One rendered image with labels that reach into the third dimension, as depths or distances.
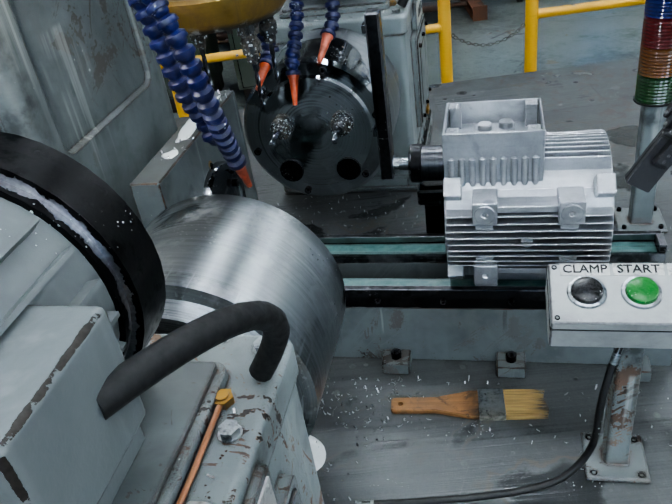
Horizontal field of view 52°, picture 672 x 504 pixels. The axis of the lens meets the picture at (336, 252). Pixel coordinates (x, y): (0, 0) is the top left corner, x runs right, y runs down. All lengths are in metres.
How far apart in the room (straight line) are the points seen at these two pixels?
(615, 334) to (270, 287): 0.33
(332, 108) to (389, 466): 0.56
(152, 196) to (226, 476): 0.48
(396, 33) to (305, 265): 0.70
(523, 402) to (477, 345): 0.11
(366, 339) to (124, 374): 0.70
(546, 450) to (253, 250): 0.46
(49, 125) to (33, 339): 0.57
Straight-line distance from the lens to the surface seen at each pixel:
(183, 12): 0.82
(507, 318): 0.97
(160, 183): 0.86
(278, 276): 0.66
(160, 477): 0.45
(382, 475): 0.89
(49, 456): 0.32
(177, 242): 0.68
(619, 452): 0.89
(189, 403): 0.48
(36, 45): 0.91
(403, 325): 0.99
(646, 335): 0.73
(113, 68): 1.04
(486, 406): 0.95
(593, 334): 0.72
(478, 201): 0.84
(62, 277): 0.39
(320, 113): 1.14
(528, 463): 0.90
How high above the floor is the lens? 1.50
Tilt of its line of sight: 33 degrees down
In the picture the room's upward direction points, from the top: 9 degrees counter-clockwise
